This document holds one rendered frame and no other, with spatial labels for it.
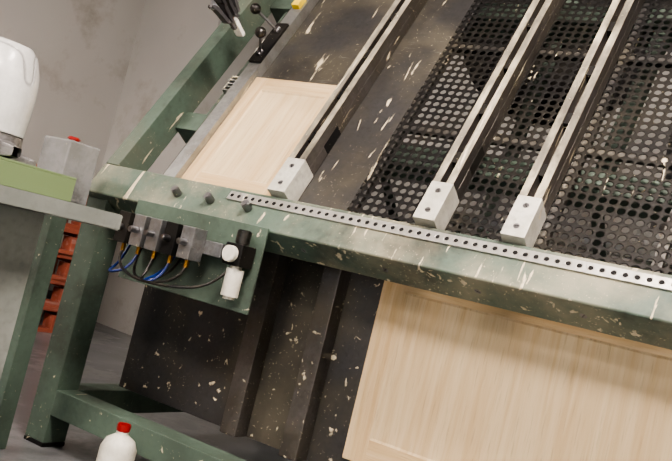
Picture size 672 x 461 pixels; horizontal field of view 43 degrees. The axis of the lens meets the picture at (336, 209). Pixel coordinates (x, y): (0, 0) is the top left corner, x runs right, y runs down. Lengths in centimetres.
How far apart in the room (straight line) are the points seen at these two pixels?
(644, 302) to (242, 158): 129
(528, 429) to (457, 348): 27
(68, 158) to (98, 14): 395
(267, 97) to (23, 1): 361
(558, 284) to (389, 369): 61
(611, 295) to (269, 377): 110
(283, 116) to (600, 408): 128
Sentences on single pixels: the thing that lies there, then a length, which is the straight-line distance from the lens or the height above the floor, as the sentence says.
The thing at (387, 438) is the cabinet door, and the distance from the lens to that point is 236.
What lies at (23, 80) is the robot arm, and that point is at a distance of 212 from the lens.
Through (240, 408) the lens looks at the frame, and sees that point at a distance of 257.
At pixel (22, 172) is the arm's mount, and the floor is 79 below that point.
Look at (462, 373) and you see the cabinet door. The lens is 227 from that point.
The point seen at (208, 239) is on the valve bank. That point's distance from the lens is 243.
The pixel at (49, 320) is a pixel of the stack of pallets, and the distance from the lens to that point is 527.
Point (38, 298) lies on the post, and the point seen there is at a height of 45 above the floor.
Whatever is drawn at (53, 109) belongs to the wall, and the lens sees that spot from 631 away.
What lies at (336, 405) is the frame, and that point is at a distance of 246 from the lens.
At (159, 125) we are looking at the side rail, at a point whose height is 107.
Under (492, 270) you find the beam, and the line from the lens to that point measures 201.
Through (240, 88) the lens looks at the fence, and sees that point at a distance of 285.
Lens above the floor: 74
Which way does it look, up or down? 4 degrees up
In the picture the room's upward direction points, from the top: 14 degrees clockwise
